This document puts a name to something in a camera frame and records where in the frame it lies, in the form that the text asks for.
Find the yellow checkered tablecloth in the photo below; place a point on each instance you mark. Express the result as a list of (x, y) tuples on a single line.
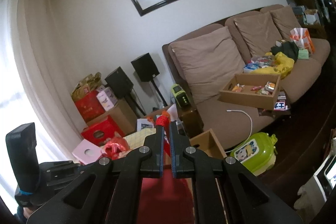
[(136, 140)]

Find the left beige sofa cushion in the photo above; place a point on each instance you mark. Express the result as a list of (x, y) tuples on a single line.
[(208, 62)]

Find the yellow plastic bag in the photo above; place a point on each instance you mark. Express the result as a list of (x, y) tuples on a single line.
[(283, 67)]

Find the middle beige sofa cushion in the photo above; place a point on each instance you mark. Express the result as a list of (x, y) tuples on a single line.
[(259, 33)]

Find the gold foil gift bag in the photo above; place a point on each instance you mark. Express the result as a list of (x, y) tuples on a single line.
[(85, 86)]

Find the green black portable device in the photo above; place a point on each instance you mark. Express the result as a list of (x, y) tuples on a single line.
[(180, 96)]

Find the green cartoon kids case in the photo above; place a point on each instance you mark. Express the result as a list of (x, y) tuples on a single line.
[(258, 153)]

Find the black speaker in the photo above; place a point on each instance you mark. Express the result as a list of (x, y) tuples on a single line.
[(145, 68), (119, 82)]

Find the beige sofa cushion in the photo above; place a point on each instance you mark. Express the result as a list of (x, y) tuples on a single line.
[(208, 62), (285, 20), (259, 33)]

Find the white curtain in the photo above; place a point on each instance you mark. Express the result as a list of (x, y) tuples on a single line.
[(36, 42)]

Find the left black speaker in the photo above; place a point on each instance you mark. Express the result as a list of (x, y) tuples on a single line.
[(119, 82)]

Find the right black speaker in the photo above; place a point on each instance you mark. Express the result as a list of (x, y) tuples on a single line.
[(145, 68)]

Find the shiny red foil decoration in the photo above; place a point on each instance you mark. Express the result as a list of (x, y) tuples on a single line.
[(116, 148)]

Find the right beige sofa cushion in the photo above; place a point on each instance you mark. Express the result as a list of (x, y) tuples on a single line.
[(285, 20)]

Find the brown fabric sofa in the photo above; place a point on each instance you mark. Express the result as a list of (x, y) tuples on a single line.
[(232, 123)]

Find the red cartoon gift bag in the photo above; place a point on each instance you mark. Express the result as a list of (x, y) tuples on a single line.
[(165, 199)]

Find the open cardboard box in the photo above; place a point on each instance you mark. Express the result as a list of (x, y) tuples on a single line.
[(208, 143)]

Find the red gift box upright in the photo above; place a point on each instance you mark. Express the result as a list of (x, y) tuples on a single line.
[(89, 106)]

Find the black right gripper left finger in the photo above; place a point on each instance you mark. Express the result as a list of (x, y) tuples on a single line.
[(152, 154)]

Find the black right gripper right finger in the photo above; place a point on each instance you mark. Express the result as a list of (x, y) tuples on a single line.
[(180, 166)]

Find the printed white paper sheet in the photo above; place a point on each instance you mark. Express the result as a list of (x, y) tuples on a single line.
[(143, 123)]

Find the red mooncake gift box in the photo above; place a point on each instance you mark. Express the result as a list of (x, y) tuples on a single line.
[(103, 131)]

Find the cardboard tray with snacks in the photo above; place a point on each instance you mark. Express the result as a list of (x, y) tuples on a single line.
[(239, 91)]

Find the orange white paper bag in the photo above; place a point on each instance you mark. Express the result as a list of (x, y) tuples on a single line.
[(301, 37)]

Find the pink flat box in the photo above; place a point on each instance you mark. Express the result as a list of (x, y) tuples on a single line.
[(87, 152)]

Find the dark wooden side table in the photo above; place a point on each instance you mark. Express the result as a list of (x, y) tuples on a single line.
[(191, 119)]

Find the large brown cardboard box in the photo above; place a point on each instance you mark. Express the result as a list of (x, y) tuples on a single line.
[(122, 114)]

